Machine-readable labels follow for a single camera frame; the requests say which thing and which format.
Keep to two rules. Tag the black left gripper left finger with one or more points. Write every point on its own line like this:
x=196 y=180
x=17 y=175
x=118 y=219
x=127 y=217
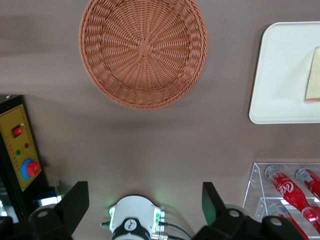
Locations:
x=72 y=205

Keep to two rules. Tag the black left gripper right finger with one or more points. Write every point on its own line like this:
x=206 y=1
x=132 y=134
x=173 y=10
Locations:
x=215 y=212

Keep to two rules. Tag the triangular sandwich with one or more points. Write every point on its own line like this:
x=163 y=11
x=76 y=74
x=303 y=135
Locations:
x=313 y=75

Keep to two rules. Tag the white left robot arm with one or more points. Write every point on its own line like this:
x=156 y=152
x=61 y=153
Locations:
x=132 y=210

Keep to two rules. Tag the cream plastic tray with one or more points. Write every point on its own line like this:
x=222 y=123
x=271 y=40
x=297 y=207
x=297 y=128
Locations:
x=280 y=87

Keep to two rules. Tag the round brown wicker basket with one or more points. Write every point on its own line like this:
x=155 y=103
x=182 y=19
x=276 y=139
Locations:
x=143 y=47

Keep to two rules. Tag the clear acrylic bottle rack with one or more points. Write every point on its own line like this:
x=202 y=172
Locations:
x=255 y=180

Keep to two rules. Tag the red cola bottle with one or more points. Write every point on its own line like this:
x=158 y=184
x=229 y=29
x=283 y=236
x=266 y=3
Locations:
x=311 y=178
x=290 y=225
x=287 y=190

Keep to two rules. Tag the black food warmer appliance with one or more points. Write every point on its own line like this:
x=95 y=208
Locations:
x=15 y=150

